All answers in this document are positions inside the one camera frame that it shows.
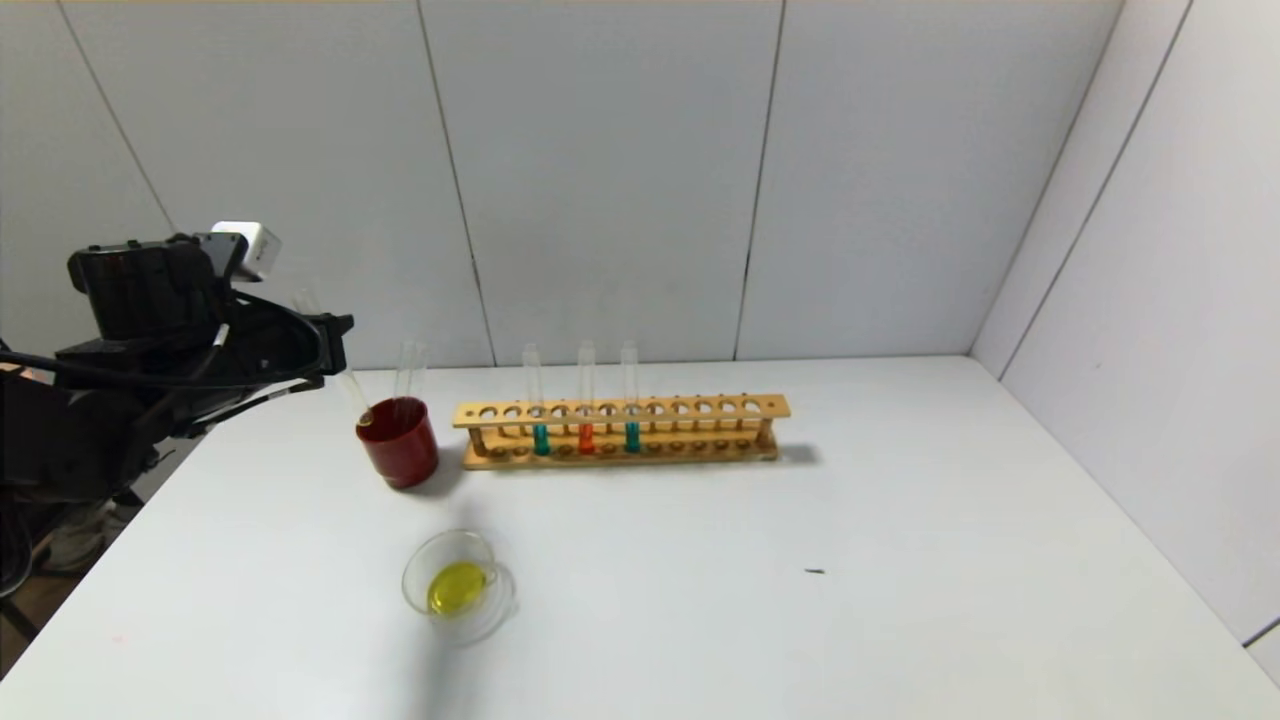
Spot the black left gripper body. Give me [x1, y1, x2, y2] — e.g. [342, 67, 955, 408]
[236, 298, 347, 383]

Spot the test tube with yellow pigment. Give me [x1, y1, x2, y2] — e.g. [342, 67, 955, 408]
[293, 288, 376, 429]

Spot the test tube with blue pigment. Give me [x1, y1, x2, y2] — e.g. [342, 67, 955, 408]
[522, 343, 553, 458]
[620, 338, 644, 455]

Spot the test tube with orange pigment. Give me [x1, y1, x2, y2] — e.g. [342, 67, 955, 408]
[577, 339, 598, 456]

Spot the wooden test tube rack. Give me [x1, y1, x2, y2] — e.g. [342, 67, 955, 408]
[452, 393, 791, 471]

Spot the dark red cup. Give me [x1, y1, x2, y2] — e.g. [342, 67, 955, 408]
[357, 397, 441, 490]

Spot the clear glass petri dish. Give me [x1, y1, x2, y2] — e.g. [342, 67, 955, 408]
[402, 529, 518, 642]

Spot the white shoe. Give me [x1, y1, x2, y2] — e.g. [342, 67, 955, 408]
[44, 497, 123, 574]

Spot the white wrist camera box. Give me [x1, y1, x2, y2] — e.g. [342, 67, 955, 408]
[210, 221, 283, 283]

